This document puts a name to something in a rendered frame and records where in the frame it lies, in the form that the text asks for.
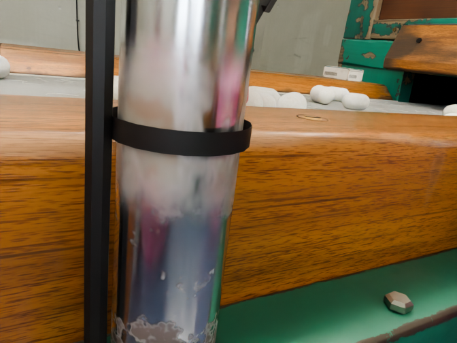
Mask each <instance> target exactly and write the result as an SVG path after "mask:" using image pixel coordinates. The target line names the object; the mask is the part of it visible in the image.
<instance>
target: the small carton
mask: <svg viewBox="0 0 457 343"><path fill-rule="evenodd" d="M363 73H364V70H361V69H351V68H345V67H334V66H328V65H325V66H324V71H323V76H322V77H325V78H334V79H338V80H347V81H354V82H362V76H363Z"/></svg>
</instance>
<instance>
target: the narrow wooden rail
mask: <svg viewBox="0 0 457 343"><path fill-rule="evenodd" d="M244 119H245V120H247V121H249V122H251V124H252V133H251V138H250V147H249V148H248V149H246V150H245V151H244V152H240V154H239V164H238V170H237V179H236V185H235V195H234V201H233V211H232V217H231V226H230V232H229V237H228V248H227V253H226V263H225V269H224V279H223V284H222V294H221V300H220V306H223V305H227V304H231V303H235V302H238V301H243V300H246V299H251V298H254V297H259V296H262V295H267V294H270V293H275V292H278V291H284V290H287V289H292V288H295V287H300V286H303V285H306V284H311V283H315V282H319V281H323V280H328V279H331V278H336V277H339V276H344V275H347V274H352V273H356V272H361V271H364V270H369V269H372V268H375V267H380V266H383V265H388V264H391V263H396V262H399V261H404V260H408V259H412V258H416V257H421V256H424V255H429V254H433V253H436V252H441V251H444V250H449V249H452V248H457V116H445V115H430V114H402V113H387V112H359V111H344V110H315V109H301V108H272V107H258V106H246V111H245V117H244ZM84 184H85V98H70V97H42V96H28V95H0V343H73V342H78V341H81V340H84ZM115 185H116V141H115V140H112V172H111V195H110V218H109V268H108V296H107V334H109V333H111V321H112V276H113V253H114V208H115Z"/></svg>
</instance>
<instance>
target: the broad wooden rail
mask: <svg viewBox="0 0 457 343"><path fill-rule="evenodd" d="M0 55H1V56H3V57H4V58H6V59H7V60H8V62H9V64H10V73H13V74H32V75H42V76H60V77H70V78H85V52H83V51H76V50H63V49H56V48H44V47H37V46H25V45H18V44H5V43H0ZM118 72H119V55H114V76H118ZM317 85H322V86H327V87H330V86H334V87H338V88H346V89H347V90H348V91H349V93H358V94H364V95H366V96H367V97H368V98H370V99H383V100H393V98H392V96H391V95H390V93H389V91H388V89H387V87H386V86H385V85H384V84H376V83H372V82H363V81H362V82H354V81H347V80H338V79H334V78H325V77H322V76H311V75H304V74H297V73H285V72H278V71H265V70H258V69H251V70H250V81H249V86H259V87H265V88H272V89H274V90H276V91H277V92H279V93H291V92H297V93H300V94H307V95H310V92H311V89H312V88H313V87H314V86H317ZM393 101H394V100H393Z"/></svg>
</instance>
